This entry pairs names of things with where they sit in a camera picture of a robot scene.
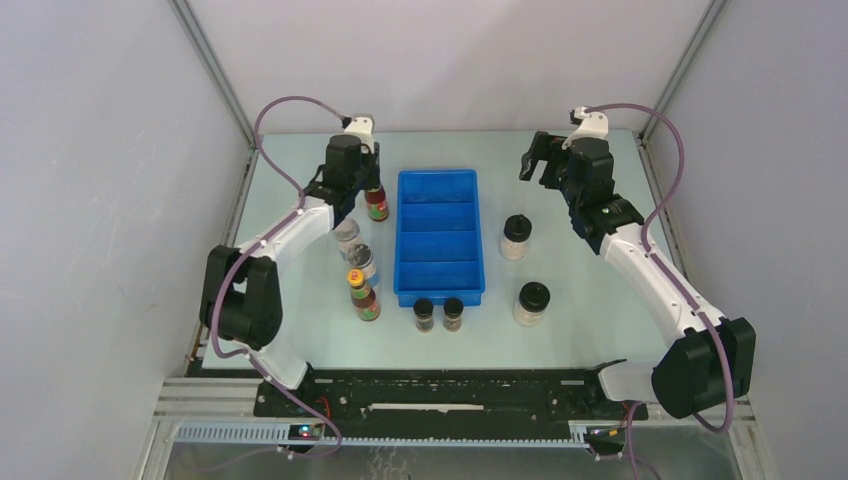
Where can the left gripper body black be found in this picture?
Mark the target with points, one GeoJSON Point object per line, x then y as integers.
{"type": "Point", "coordinates": [369, 174]}

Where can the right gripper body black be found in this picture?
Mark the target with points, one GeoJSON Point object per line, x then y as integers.
{"type": "Point", "coordinates": [565, 185]}

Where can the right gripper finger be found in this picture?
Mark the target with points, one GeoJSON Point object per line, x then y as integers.
{"type": "Point", "coordinates": [539, 150]}
{"type": "Point", "coordinates": [551, 174]}

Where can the clear jar silver lid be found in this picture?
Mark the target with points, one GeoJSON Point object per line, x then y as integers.
{"type": "Point", "coordinates": [360, 256]}
{"type": "Point", "coordinates": [347, 234]}

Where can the red sauce bottle yellow cap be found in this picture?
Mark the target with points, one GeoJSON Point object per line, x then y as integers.
{"type": "Point", "coordinates": [363, 296]}

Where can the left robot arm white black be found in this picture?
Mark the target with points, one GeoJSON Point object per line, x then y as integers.
{"type": "Point", "coordinates": [241, 303]}

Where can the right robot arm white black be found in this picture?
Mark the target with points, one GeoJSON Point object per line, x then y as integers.
{"type": "Point", "coordinates": [709, 360]}

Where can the white spice jar black lid far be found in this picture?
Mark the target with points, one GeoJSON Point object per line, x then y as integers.
{"type": "Point", "coordinates": [516, 232]}

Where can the white spice jar black lid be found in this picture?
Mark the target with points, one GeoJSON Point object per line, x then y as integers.
{"type": "Point", "coordinates": [516, 232]}
{"type": "Point", "coordinates": [532, 301]}

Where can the blue compartment tray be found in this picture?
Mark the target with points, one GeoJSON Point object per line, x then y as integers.
{"type": "Point", "coordinates": [438, 241]}

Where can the white spice jar black lid near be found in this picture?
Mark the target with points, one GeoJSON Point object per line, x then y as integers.
{"type": "Point", "coordinates": [532, 301]}

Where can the small pepper jar left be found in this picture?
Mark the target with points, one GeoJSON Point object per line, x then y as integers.
{"type": "Point", "coordinates": [423, 311]}

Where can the small pepper jar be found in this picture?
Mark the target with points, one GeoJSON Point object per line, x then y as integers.
{"type": "Point", "coordinates": [453, 309]}
{"type": "Point", "coordinates": [423, 311]}

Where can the small pepper jar right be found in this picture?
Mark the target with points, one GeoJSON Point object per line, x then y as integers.
{"type": "Point", "coordinates": [453, 309]}

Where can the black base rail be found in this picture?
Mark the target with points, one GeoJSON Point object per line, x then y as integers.
{"type": "Point", "coordinates": [486, 405]}

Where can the aluminium frame front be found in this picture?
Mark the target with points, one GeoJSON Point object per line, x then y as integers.
{"type": "Point", "coordinates": [232, 400]}

